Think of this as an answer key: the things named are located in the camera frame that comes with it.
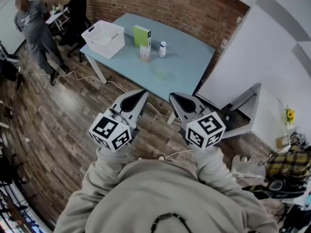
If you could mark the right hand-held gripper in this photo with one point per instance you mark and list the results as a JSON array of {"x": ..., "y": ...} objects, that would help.
[{"x": 206, "y": 130}]

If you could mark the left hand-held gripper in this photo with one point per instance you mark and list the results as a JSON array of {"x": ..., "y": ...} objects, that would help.
[{"x": 110, "y": 132}]

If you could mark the clear glass cup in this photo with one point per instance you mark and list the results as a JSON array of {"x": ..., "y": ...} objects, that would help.
[{"x": 163, "y": 75}]

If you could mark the white perforated plastic basket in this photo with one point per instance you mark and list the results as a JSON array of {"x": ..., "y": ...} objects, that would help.
[{"x": 107, "y": 45}]

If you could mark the person's left forearm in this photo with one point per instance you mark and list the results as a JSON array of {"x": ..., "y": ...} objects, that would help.
[{"x": 104, "y": 164}]

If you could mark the person's right forearm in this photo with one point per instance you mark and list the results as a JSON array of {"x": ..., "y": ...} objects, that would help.
[{"x": 211, "y": 166}]

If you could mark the green white carton box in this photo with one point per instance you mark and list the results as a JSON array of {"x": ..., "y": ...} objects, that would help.
[{"x": 139, "y": 36}]

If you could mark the brown cardboard box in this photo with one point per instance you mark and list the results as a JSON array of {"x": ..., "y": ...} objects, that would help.
[{"x": 282, "y": 142}]

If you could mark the white table leg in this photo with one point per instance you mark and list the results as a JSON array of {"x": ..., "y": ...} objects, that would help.
[
  {"x": 97, "y": 69},
  {"x": 171, "y": 118}
]

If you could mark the person's left shoe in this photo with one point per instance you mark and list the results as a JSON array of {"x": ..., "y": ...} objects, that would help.
[{"x": 139, "y": 158}]

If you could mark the person's shoe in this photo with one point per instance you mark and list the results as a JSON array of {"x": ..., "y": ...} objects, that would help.
[
  {"x": 160, "y": 157},
  {"x": 139, "y": 158}
]

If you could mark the wooden card stand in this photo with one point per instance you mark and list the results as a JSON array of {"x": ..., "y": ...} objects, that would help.
[{"x": 145, "y": 53}]

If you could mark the person's right shoe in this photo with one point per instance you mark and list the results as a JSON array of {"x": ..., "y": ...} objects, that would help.
[{"x": 160, "y": 157}]

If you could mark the white plastic bottle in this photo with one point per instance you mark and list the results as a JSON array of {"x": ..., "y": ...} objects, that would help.
[{"x": 162, "y": 50}]

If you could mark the clear plastic bag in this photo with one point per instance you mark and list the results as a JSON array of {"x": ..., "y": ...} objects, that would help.
[{"x": 245, "y": 166}]

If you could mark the person's beige hoodie torso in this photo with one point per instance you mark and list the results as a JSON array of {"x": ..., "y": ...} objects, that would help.
[{"x": 158, "y": 193}]

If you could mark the yellow sunflower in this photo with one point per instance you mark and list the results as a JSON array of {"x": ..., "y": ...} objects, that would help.
[{"x": 290, "y": 115}]

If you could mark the black office chair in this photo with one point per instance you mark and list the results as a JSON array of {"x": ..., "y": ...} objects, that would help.
[{"x": 77, "y": 16}]

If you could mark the small white table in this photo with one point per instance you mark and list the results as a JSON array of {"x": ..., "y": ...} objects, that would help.
[{"x": 57, "y": 16}]

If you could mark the yellow plaid cloth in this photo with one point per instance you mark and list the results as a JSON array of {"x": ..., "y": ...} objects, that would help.
[{"x": 289, "y": 164}]

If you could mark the black green bag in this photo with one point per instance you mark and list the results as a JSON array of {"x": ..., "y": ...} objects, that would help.
[{"x": 274, "y": 192}]

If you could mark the black metal rack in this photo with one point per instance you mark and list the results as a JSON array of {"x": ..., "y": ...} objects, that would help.
[{"x": 14, "y": 210}]

